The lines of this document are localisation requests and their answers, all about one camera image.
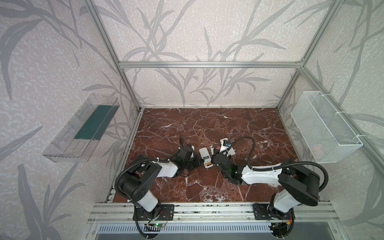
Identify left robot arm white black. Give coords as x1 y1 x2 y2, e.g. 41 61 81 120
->
114 145 204 221

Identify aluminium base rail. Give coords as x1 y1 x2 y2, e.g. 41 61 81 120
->
87 202 340 224

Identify white remote control yellow buttons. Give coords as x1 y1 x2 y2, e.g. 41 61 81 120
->
227 148 236 156

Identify clear plastic wall bin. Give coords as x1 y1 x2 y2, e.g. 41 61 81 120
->
43 94 120 163

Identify aluminium frame crossbar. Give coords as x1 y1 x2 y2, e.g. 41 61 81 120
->
119 61 301 69

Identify red white remote control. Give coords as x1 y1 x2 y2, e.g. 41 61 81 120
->
199 148 212 169

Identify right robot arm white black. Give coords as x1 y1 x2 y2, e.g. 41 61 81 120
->
212 152 329 220

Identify right black corrugated cable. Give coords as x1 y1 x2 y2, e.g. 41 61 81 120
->
227 136 329 193

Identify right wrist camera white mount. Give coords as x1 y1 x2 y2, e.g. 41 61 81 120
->
220 138 232 153

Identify white wire mesh basket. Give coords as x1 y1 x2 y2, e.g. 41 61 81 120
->
291 91 364 164

